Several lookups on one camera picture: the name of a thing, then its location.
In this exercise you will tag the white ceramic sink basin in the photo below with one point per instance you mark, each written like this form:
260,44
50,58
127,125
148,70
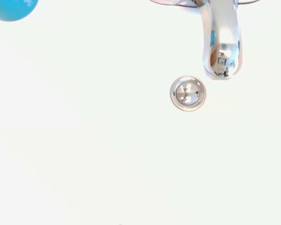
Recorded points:
107,140

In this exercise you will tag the chrome sink drain plug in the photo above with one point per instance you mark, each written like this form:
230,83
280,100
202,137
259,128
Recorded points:
188,93

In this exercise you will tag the chrome faucet spout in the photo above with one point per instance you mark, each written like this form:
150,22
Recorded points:
224,28

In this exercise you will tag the blue cup with white print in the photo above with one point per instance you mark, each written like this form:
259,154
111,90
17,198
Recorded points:
11,9

